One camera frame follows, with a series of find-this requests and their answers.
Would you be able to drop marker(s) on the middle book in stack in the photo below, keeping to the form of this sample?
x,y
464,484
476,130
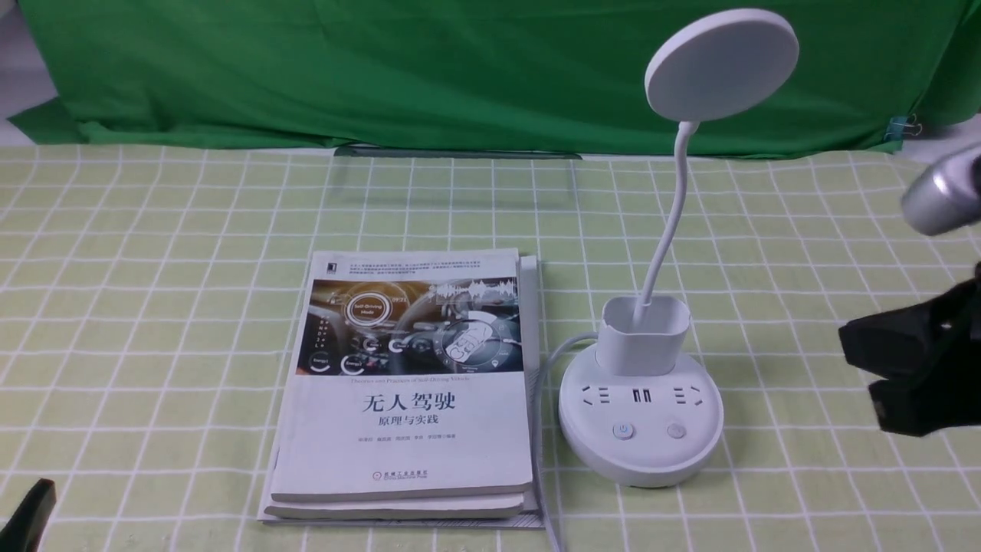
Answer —
x,y
480,506

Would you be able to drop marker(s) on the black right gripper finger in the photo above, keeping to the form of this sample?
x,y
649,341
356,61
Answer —
x,y
943,396
894,343

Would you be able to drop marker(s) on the green backdrop cloth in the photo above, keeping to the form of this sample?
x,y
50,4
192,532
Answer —
x,y
563,76

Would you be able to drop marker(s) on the white desk lamp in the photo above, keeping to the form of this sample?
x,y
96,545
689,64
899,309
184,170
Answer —
x,y
633,406

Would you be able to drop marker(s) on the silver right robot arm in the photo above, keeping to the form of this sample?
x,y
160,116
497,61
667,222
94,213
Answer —
x,y
944,198

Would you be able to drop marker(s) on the white bottom book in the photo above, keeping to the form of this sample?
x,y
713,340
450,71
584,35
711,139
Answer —
x,y
536,383

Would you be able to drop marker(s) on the self-driving textbook top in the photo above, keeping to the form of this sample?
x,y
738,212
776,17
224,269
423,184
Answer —
x,y
410,383

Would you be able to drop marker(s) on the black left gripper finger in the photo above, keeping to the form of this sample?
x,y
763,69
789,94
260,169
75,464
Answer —
x,y
26,526

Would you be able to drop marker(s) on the green checkered tablecloth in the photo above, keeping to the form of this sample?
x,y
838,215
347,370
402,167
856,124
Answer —
x,y
149,297

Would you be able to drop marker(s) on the blue binder clip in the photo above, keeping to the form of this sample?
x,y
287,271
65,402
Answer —
x,y
903,128

